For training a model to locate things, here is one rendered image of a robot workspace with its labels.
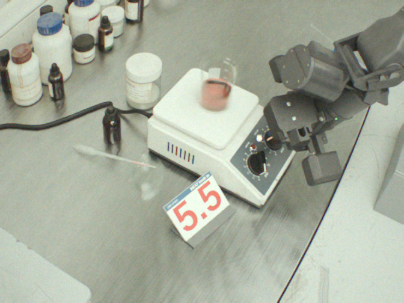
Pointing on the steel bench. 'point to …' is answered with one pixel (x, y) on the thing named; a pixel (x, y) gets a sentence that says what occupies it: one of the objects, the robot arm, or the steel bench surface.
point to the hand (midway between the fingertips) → (285, 130)
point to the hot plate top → (193, 113)
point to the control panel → (265, 182)
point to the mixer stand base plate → (34, 276)
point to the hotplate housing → (209, 156)
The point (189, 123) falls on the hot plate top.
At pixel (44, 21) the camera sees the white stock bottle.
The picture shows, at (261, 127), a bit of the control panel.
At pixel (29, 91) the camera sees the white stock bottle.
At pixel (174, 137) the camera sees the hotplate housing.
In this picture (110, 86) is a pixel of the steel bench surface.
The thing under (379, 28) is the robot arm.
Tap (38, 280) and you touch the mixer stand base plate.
